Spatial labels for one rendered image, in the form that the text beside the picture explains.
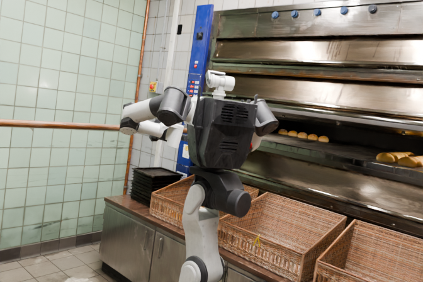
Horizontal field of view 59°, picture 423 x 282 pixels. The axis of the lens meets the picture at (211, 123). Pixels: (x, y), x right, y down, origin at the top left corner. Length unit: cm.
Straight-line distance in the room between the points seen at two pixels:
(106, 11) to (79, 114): 90
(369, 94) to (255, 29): 95
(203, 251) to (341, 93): 123
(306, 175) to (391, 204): 52
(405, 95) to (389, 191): 52
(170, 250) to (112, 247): 62
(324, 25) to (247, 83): 65
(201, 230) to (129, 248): 114
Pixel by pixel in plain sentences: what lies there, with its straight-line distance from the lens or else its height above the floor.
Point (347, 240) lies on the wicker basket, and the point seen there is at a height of 75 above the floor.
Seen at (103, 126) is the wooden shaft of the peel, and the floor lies 120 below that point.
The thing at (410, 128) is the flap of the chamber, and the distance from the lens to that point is 205.
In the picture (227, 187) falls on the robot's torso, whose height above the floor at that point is 104.
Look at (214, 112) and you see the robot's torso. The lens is 148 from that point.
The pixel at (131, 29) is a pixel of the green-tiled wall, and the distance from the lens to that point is 353.
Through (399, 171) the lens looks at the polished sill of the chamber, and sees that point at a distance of 222.
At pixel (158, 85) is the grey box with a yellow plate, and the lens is 327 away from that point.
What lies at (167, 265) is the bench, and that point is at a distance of 250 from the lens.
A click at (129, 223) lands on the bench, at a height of 48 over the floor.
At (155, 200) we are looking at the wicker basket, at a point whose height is 69.
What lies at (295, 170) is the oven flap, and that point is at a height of 103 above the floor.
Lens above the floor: 138
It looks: 3 degrees down
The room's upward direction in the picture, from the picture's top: 8 degrees clockwise
